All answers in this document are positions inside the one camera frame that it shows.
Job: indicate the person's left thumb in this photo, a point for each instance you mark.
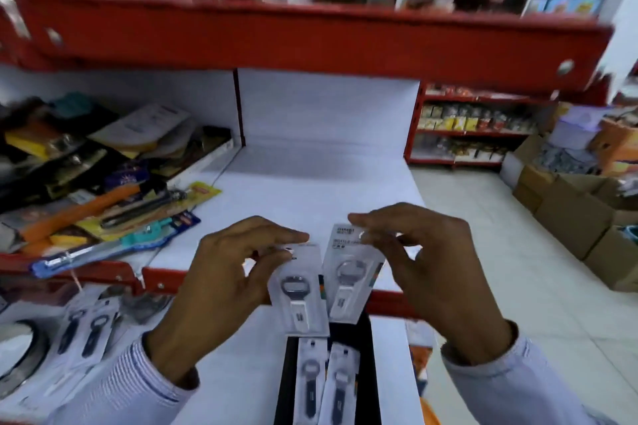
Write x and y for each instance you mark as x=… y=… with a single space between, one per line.
x=271 y=268

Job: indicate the white cardboard box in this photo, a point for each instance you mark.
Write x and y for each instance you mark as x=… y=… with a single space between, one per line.
x=509 y=170

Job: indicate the yellow carded knife packet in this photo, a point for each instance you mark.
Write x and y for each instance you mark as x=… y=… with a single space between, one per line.
x=164 y=205

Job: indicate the red shelving unit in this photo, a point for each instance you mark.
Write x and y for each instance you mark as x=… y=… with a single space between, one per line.
x=413 y=121

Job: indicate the orange cardboard carton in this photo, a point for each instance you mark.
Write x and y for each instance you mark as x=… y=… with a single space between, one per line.
x=618 y=145

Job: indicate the pile of packaged kitchen tools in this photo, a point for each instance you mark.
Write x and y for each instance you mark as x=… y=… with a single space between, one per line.
x=74 y=155

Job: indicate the person's right hand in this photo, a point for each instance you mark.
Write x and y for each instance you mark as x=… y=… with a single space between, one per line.
x=443 y=280

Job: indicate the brown cardboard box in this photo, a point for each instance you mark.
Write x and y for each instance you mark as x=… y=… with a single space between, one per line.
x=573 y=215
x=533 y=185
x=613 y=260

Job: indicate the black display box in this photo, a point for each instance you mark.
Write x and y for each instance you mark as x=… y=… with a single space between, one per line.
x=369 y=370

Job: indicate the red metal shelf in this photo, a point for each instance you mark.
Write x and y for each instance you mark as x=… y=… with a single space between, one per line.
x=299 y=41

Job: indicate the person's right forearm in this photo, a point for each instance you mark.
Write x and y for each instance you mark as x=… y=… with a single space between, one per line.
x=508 y=385

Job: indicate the rows of jars and packets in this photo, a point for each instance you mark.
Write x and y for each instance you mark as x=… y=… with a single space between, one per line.
x=473 y=118

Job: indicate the person's left forearm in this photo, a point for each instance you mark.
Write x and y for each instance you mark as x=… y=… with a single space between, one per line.
x=119 y=385

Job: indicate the person's left hand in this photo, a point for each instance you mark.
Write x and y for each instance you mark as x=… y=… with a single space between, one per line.
x=209 y=285

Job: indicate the person's right thumb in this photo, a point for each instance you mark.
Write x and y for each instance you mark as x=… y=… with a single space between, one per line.
x=391 y=253

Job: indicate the orange printed packet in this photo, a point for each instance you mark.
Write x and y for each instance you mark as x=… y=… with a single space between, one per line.
x=423 y=380

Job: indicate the blue carded tool packet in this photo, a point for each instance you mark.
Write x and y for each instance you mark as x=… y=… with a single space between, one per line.
x=149 y=238

